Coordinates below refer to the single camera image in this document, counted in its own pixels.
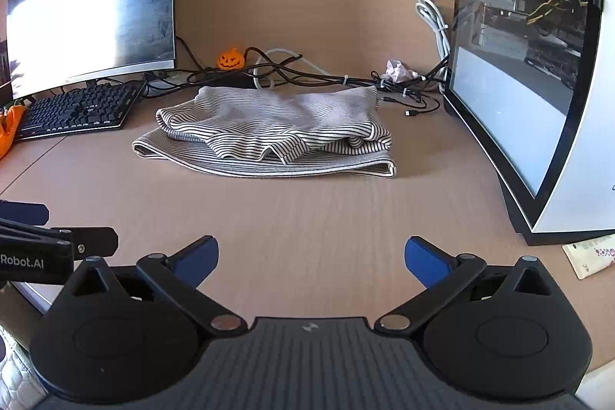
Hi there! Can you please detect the thin white cable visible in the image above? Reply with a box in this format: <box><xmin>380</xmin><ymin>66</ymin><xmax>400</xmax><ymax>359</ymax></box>
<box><xmin>252</xmin><ymin>49</ymin><xmax>330</xmax><ymax>90</ymax></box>

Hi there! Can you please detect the orange cloth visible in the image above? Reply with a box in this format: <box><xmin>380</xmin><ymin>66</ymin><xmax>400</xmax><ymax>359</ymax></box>
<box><xmin>0</xmin><ymin>103</ymin><xmax>26</xmax><ymax>159</ymax></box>

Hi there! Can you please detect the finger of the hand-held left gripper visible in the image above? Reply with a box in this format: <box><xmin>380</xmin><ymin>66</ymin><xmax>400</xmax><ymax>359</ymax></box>
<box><xmin>0</xmin><ymin>200</ymin><xmax>50</xmax><ymax>226</ymax></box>
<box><xmin>0</xmin><ymin>220</ymin><xmax>119</xmax><ymax>258</ymax></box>

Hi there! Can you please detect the white dotted sachet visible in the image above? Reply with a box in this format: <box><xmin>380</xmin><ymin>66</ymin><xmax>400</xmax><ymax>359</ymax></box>
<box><xmin>562</xmin><ymin>233</ymin><xmax>615</xmax><ymax>280</ymax></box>

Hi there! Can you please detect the black keyboard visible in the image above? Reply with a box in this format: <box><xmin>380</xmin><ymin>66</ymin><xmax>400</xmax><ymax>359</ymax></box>
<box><xmin>14</xmin><ymin>80</ymin><xmax>148</xmax><ymax>142</ymax></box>

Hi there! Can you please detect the striped knit garment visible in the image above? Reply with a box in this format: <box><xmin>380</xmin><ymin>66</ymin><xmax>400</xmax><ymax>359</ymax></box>
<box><xmin>132</xmin><ymin>85</ymin><xmax>397</xmax><ymax>178</ymax></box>

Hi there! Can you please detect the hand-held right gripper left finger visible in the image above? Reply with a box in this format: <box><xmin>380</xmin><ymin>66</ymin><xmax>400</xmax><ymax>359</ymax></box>
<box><xmin>62</xmin><ymin>236</ymin><xmax>248</xmax><ymax>336</ymax></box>

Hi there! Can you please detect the crumpled white wrapper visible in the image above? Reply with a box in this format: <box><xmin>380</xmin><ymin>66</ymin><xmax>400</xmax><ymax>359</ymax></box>
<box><xmin>382</xmin><ymin>59</ymin><xmax>419</xmax><ymax>83</ymax></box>

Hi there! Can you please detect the black cable bundle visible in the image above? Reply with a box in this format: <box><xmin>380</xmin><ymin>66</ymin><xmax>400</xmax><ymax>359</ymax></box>
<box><xmin>144</xmin><ymin>36</ymin><xmax>450</xmax><ymax>103</ymax></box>

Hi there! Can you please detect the white quilted mattress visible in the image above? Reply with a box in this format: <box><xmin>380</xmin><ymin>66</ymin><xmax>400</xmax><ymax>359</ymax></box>
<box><xmin>0</xmin><ymin>326</ymin><xmax>49</xmax><ymax>410</ymax></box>

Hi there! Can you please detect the orange pumpkin figurine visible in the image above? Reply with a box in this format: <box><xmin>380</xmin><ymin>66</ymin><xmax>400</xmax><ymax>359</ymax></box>
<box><xmin>217</xmin><ymin>48</ymin><xmax>247</xmax><ymax>71</ymax></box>

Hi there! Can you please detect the black usb cable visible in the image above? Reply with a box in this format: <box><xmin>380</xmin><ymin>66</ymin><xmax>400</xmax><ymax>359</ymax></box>
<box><xmin>377</xmin><ymin>93</ymin><xmax>441</xmax><ymax>120</ymax></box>

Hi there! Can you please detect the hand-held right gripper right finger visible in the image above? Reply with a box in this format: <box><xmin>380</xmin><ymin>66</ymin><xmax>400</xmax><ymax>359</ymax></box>
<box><xmin>375</xmin><ymin>237</ymin><xmax>553</xmax><ymax>336</ymax></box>

